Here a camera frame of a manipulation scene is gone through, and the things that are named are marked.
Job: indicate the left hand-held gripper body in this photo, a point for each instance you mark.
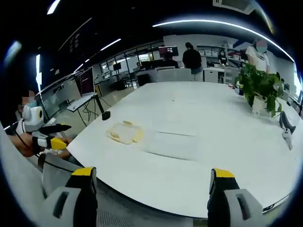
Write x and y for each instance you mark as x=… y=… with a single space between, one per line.
x=32 y=119

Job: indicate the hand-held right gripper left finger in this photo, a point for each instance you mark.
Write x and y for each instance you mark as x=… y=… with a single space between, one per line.
x=71 y=203

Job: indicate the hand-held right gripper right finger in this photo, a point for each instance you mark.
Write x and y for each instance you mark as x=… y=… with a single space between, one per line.
x=232 y=205

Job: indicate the clear plastic box yellow buckle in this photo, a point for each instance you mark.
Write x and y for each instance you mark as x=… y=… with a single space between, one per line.
x=125 y=133

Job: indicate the grey mesh chair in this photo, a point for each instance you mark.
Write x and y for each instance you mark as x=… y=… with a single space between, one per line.
x=59 y=172

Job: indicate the black desk clamp stand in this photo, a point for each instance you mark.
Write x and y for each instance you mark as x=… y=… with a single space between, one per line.
x=104 y=113

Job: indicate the monitor on stand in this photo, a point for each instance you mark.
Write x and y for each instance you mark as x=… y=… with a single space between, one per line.
x=86 y=81

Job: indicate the clear plastic sheet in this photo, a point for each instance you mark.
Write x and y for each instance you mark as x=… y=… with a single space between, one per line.
x=172 y=145

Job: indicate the grey and white hand tool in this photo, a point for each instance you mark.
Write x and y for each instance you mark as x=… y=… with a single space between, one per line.
x=285 y=126

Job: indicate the green potted plant white pot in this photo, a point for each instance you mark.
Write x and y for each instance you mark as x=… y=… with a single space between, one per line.
x=259 y=82

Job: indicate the white storage shelf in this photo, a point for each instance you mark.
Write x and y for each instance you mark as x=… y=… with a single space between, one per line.
x=210 y=50

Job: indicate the long ceiling light strip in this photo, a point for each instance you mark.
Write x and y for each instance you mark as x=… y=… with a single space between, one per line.
x=225 y=24

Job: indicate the ceiling air vent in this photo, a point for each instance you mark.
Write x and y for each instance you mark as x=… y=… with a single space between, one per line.
x=233 y=5

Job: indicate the red wall screen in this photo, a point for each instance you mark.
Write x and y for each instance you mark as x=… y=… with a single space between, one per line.
x=168 y=51

